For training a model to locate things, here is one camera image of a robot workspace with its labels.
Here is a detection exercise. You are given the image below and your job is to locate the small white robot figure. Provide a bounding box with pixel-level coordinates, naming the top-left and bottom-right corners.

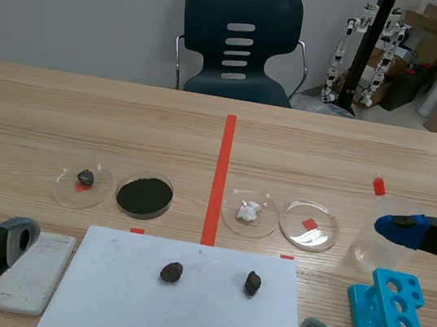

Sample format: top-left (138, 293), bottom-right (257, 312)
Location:
top-left (320, 0), bottom-right (376, 108)
top-left (358, 3), bottom-right (412, 113)

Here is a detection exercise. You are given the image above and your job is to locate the small dark brown stone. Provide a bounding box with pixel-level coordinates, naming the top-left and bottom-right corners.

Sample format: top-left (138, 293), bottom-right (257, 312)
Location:
top-left (242, 270), bottom-right (264, 299)
top-left (158, 259), bottom-right (185, 286)

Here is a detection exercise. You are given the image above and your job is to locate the white lump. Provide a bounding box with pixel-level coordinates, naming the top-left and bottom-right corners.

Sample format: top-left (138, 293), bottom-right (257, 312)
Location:
top-left (235, 198), bottom-right (262, 225)

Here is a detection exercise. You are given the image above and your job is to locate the dropper with red bulb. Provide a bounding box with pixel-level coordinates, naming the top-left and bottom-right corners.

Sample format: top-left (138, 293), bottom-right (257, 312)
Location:
top-left (369, 172), bottom-right (390, 198)

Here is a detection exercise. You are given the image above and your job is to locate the clear plastic beaker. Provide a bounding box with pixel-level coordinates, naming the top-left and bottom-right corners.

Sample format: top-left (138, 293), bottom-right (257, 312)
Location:
top-left (346, 191), bottom-right (428, 279)

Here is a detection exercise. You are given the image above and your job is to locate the clear glass dish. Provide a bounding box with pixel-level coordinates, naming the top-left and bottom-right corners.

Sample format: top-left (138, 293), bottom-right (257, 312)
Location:
top-left (50, 158), bottom-right (116, 215)
top-left (274, 197), bottom-right (343, 256)
top-left (217, 185), bottom-right (283, 242)

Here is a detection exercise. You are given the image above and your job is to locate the glass dish with black powder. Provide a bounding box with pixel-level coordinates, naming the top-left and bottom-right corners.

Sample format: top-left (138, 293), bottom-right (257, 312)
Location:
top-left (111, 168), bottom-right (178, 224)

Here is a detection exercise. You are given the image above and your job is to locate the small white tile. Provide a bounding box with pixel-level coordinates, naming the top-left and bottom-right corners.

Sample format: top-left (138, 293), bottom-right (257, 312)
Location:
top-left (0, 224), bottom-right (78, 321)

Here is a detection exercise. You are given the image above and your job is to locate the dark blue chair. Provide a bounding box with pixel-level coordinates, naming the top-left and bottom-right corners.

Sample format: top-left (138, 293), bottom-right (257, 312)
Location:
top-left (168, 0), bottom-right (319, 110)

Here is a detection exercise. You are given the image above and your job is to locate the small dark grey stone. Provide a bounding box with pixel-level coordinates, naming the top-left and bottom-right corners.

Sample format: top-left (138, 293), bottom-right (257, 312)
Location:
top-left (75, 167), bottom-right (98, 189)

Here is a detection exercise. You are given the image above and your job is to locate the white sheet of paper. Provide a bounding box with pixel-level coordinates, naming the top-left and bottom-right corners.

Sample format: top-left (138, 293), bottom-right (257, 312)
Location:
top-left (33, 218), bottom-right (318, 327)

